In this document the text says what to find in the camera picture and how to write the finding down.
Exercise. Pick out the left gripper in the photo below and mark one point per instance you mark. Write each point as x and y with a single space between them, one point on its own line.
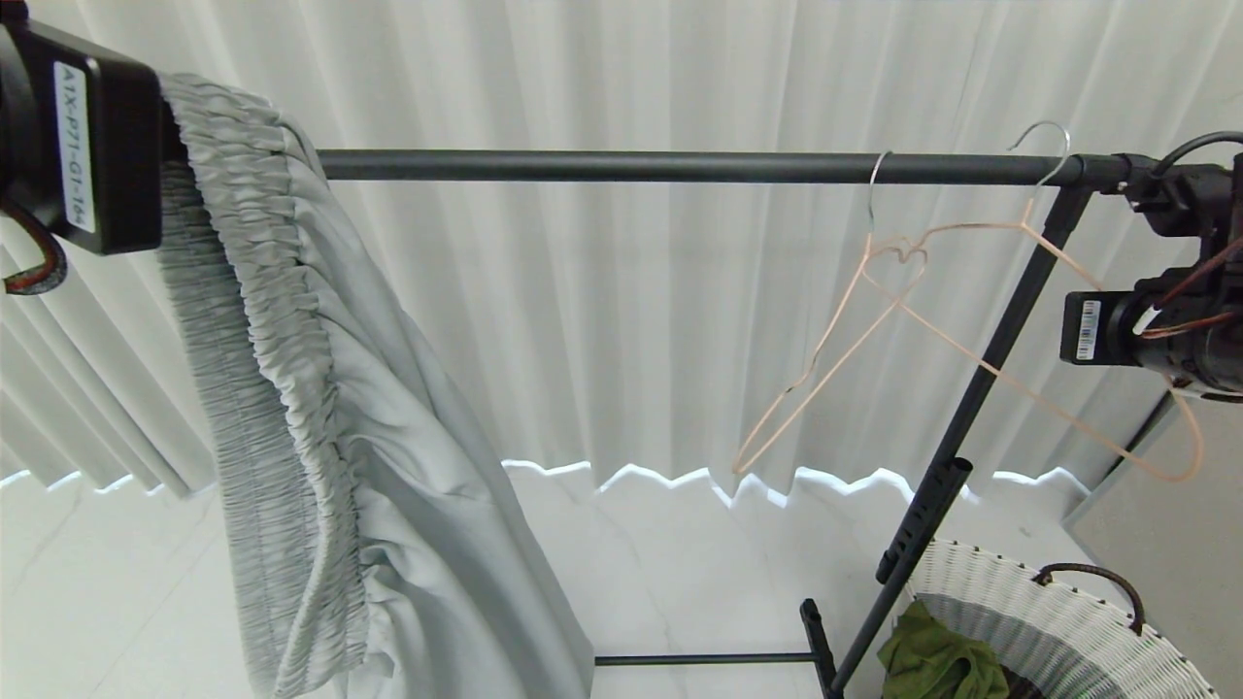
121 155

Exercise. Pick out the pale grey shorts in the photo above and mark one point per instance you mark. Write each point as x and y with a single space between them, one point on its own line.
408 505

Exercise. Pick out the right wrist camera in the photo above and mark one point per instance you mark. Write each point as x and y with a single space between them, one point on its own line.
1185 199

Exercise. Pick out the black clothes rack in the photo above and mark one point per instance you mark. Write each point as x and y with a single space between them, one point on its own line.
631 167

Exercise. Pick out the pink clothes hanger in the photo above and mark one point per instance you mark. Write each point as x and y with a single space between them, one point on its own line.
743 461
1027 214

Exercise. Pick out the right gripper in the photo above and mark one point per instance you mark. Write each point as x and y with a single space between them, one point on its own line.
1117 330

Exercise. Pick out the green garment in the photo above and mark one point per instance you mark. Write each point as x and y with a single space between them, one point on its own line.
937 655

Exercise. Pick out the white laundry basket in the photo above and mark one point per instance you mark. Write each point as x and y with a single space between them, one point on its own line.
1049 621

